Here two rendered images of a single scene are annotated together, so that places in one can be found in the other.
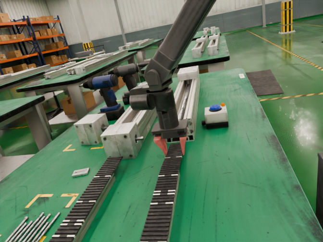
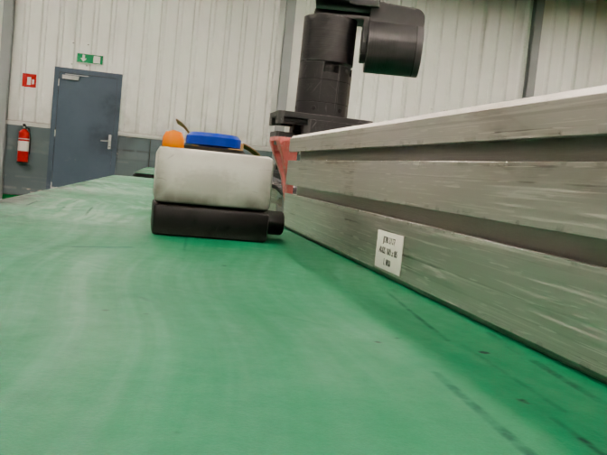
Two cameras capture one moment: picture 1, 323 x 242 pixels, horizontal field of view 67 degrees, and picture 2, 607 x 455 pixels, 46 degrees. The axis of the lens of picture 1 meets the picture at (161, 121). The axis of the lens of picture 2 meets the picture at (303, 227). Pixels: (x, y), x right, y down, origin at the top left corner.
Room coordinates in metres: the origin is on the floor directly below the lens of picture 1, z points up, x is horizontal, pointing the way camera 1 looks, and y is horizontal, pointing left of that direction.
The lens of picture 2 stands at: (1.35, -0.38, 0.83)
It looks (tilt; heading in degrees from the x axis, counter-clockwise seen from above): 4 degrees down; 153
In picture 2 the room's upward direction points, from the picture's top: 6 degrees clockwise
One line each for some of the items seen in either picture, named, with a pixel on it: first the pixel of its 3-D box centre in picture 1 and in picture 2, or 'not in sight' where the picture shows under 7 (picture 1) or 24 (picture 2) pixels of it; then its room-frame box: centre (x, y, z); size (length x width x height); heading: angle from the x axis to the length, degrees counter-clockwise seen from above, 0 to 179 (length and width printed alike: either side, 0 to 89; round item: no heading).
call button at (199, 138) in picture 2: (215, 108); (212, 146); (0.84, -0.21, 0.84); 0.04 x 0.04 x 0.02
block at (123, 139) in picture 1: (125, 140); not in sight; (0.76, 0.13, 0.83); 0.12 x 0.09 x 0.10; 76
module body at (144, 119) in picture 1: (150, 101); not in sight; (1.19, 0.04, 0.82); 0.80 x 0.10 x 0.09; 166
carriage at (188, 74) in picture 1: (189, 75); not in sight; (1.39, -0.21, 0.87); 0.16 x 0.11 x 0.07; 166
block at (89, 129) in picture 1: (95, 128); not in sight; (0.94, 0.27, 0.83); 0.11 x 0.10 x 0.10; 68
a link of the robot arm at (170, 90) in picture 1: (162, 99); (333, 43); (0.65, -0.01, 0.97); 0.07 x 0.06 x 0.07; 62
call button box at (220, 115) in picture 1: (214, 116); (220, 191); (0.84, -0.20, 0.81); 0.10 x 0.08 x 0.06; 76
